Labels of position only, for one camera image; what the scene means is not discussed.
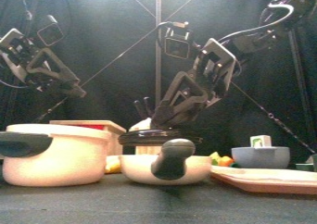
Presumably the pot lid with black rim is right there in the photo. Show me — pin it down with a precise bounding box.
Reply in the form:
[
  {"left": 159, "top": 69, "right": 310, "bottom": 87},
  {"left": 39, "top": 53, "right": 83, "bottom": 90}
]
[{"left": 118, "top": 128, "right": 205, "bottom": 147}]

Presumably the wooden box with red inside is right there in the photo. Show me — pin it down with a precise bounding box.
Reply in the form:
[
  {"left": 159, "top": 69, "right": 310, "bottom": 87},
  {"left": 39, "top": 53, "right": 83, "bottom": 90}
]
[{"left": 48, "top": 119, "right": 127, "bottom": 156}]

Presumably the green yellow toy food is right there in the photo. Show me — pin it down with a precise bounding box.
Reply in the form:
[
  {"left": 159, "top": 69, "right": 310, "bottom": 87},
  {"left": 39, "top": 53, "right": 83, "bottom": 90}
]
[{"left": 209, "top": 151, "right": 223, "bottom": 167}]

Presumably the small wooden block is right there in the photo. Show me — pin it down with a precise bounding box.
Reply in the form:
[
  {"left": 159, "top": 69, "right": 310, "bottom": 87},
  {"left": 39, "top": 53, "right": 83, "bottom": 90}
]
[{"left": 134, "top": 144, "right": 166, "bottom": 156}]

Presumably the long diagonal brace rod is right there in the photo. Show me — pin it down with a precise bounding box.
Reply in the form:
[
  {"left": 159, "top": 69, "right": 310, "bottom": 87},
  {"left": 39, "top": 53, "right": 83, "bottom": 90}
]
[{"left": 33, "top": 0, "right": 210, "bottom": 124}]

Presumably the orange toy fruit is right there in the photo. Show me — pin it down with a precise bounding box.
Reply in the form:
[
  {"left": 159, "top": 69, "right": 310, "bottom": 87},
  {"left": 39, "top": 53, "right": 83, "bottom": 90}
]
[{"left": 217, "top": 155, "right": 235, "bottom": 168}]

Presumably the white carton with green print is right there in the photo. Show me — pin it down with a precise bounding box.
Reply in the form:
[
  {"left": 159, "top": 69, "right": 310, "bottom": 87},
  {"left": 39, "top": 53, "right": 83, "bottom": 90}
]
[{"left": 249, "top": 134, "right": 274, "bottom": 149}]

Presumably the diagonal brace rod with turnbuckle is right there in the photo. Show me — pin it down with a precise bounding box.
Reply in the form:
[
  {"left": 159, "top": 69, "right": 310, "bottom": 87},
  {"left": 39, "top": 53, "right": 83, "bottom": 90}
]
[{"left": 229, "top": 81, "right": 317, "bottom": 156}]

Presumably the grey bowl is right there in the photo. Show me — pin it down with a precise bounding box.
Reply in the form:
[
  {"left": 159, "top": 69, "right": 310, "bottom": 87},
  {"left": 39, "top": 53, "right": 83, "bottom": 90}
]
[{"left": 229, "top": 145, "right": 292, "bottom": 170}]

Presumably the pink tray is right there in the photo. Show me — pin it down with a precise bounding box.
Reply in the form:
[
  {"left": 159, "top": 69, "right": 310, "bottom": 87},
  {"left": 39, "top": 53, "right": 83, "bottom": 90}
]
[{"left": 209, "top": 165, "right": 317, "bottom": 196}]

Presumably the short diagonal brace rod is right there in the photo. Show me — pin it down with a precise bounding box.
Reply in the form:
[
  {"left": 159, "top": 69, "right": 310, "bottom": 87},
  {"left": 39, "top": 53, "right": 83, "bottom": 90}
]
[{"left": 120, "top": 0, "right": 159, "bottom": 20}]

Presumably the small green cup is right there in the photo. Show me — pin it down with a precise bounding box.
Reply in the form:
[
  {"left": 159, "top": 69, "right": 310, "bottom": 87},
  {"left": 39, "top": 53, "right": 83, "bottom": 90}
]
[{"left": 293, "top": 162, "right": 314, "bottom": 172}]

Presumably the black utensil handle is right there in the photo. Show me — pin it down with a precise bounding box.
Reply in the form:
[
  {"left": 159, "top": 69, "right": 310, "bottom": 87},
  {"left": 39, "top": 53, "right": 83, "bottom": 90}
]
[
  {"left": 132, "top": 99, "right": 148, "bottom": 120},
  {"left": 142, "top": 96, "right": 156, "bottom": 118}
]

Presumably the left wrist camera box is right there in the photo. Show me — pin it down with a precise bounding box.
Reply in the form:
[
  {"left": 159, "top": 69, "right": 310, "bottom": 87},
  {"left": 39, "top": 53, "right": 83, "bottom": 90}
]
[{"left": 36, "top": 14, "right": 68, "bottom": 48}]

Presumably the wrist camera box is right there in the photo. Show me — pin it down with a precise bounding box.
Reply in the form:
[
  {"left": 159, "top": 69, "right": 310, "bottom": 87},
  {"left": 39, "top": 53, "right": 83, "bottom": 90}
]
[
  {"left": 158, "top": 21, "right": 194, "bottom": 61},
  {"left": 36, "top": 14, "right": 68, "bottom": 48}
]

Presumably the vertical metal frame pole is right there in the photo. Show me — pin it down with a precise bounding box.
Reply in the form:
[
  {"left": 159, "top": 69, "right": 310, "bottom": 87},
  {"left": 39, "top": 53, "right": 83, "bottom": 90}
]
[{"left": 154, "top": 0, "right": 163, "bottom": 109}]

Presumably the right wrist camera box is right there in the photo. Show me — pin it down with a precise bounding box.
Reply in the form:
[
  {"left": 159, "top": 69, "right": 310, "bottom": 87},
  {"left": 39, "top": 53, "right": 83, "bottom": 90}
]
[{"left": 158, "top": 21, "right": 194, "bottom": 61}]

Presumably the small white saucepan dark handle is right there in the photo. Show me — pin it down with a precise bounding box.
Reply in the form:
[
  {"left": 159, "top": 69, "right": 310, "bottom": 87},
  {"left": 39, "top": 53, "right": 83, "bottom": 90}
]
[{"left": 118, "top": 138, "right": 213, "bottom": 186}]

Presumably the large white pot dark handle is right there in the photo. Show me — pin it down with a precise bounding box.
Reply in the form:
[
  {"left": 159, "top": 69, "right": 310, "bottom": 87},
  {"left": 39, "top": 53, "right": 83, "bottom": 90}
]
[{"left": 0, "top": 123, "right": 114, "bottom": 187}]

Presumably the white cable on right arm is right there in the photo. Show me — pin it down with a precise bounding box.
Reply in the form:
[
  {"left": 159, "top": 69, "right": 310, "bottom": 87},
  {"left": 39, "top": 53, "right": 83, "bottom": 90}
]
[{"left": 218, "top": 3, "right": 296, "bottom": 44}]

